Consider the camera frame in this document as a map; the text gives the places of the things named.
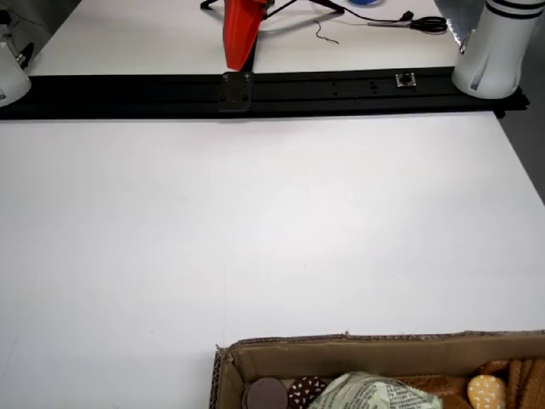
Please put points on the green white snack packet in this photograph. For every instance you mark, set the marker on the green white snack packet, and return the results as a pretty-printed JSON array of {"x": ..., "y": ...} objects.
[{"x": 374, "y": 394}]

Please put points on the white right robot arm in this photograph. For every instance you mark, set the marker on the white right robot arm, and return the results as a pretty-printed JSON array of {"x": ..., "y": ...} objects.
[{"x": 10, "y": 81}]

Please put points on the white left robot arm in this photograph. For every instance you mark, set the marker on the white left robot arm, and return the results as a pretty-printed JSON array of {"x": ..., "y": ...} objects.
[{"x": 489, "y": 51}]

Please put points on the brown cardboard box bin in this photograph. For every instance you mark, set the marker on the brown cardboard box bin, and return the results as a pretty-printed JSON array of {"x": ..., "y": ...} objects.
[{"x": 340, "y": 353}]

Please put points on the blue tape roll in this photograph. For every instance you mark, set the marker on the blue tape roll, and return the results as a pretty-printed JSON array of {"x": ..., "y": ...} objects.
[{"x": 366, "y": 2}]

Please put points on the plain dark chocolate cookie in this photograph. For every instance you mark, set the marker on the plain dark chocolate cookie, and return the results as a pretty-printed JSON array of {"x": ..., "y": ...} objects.
[{"x": 264, "y": 394}]

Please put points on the sprinkled chocolate cookie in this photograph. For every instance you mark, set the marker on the sprinkled chocolate cookie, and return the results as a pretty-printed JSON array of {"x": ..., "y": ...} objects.
[{"x": 304, "y": 389}]

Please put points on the round orange brown biscuit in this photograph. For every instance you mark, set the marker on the round orange brown biscuit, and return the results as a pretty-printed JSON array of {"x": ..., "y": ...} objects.
[{"x": 494, "y": 366}]

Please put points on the round yellow speckled cracker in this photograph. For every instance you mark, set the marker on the round yellow speckled cracker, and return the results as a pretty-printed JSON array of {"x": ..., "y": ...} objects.
[{"x": 485, "y": 392}]

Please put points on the ridged long brown biscuit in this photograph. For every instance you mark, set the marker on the ridged long brown biscuit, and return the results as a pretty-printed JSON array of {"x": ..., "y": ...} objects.
[
  {"x": 538, "y": 383},
  {"x": 515, "y": 383},
  {"x": 527, "y": 375}
]

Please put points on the black bracket plate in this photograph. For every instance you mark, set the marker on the black bracket plate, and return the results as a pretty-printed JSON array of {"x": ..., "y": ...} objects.
[{"x": 234, "y": 93}]

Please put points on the black aluminium rail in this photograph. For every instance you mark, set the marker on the black aluminium rail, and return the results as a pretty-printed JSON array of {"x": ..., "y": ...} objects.
[{"x": 127, "y": 96}]

